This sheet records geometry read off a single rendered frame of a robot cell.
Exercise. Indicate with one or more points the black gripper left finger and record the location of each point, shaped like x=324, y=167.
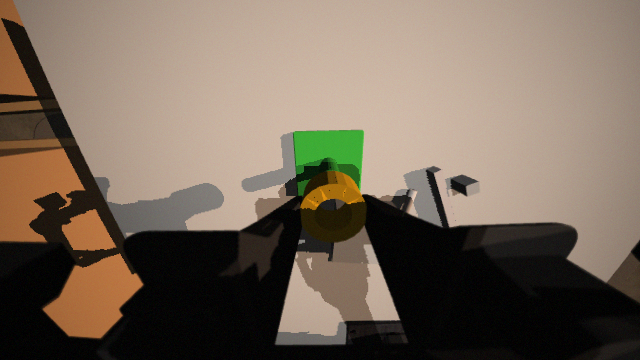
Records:
x=258, y=262

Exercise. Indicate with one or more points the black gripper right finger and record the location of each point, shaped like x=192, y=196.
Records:
x=424, y=264

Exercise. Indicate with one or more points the orange round nut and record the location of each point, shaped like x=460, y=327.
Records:
x=332, y=225

